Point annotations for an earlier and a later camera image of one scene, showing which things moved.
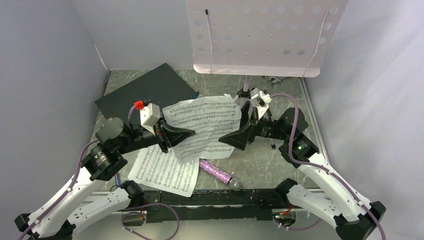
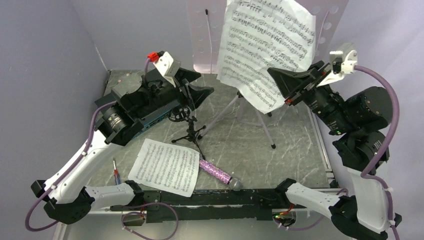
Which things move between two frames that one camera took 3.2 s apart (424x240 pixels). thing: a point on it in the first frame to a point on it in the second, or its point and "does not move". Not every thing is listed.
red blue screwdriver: [117, 180] does not move
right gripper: [239, 138] to [287, 82]
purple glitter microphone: [235, 183] does not move
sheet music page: [154, 166] does not move
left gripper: [170, 136] to [195, 94]
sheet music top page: [209, 118] to [259, 35]
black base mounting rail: [163, 207] does not move
